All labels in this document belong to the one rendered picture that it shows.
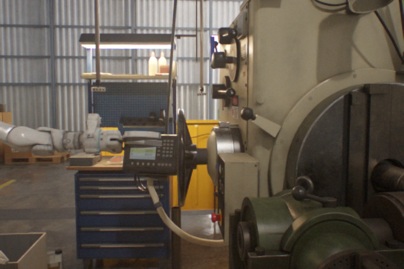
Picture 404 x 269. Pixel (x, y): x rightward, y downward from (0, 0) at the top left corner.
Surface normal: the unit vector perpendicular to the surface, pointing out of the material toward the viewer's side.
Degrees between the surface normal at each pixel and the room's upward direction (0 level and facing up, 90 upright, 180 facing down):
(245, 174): 90
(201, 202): 90
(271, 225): 47
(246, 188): 90
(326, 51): 90
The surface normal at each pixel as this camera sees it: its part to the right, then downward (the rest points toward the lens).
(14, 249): 0.09, 0.07
